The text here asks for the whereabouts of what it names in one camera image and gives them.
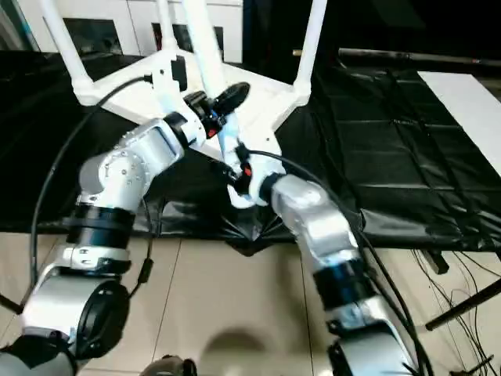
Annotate grey curtain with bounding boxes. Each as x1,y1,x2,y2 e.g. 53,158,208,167
0,0,40,52

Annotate thin floor cables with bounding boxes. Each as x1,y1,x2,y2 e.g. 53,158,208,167
410,250,501,376

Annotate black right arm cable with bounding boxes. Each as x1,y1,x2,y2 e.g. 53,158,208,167
241,150,434,376

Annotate white flat sheet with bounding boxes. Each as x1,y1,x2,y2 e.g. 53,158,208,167
416,70,501,177

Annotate black case with gold label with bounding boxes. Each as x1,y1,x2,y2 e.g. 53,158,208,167
242,0,341,79

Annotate black stand leg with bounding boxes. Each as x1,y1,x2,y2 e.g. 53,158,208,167
426,250,450,275
424,277,501,332

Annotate black long bar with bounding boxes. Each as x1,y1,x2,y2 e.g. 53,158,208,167
338,47,501,66

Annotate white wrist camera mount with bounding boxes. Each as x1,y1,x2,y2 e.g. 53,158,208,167
150,54,207,152
229,150,283,209

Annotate white cabinet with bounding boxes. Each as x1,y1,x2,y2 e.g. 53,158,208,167
15,0,246,66

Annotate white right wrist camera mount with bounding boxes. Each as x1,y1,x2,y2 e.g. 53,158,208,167
229,150,283,209

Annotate white plastic table top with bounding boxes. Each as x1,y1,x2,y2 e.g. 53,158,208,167
72,52,311,168

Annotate black mat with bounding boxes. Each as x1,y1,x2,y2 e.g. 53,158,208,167
0,49,501,255

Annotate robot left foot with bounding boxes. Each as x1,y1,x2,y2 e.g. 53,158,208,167
144,354,197,376

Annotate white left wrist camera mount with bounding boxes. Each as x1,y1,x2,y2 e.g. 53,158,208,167
150,54,207,152

